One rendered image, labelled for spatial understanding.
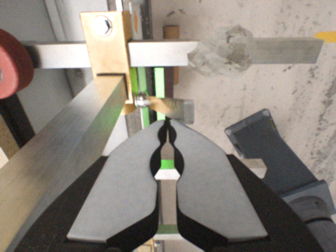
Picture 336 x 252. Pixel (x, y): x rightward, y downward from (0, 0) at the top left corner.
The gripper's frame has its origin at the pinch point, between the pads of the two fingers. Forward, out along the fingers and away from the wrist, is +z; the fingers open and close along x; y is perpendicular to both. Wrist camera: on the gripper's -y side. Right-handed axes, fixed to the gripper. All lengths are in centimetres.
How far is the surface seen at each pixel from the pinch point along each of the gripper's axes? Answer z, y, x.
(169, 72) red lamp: 30.9, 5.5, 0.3
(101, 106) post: 4.5, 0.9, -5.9
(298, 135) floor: 101, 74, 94
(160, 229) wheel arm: 19, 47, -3
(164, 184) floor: 101, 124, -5
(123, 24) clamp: 14.2, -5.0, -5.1
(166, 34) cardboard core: 94, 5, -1
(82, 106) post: 4.5, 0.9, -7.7
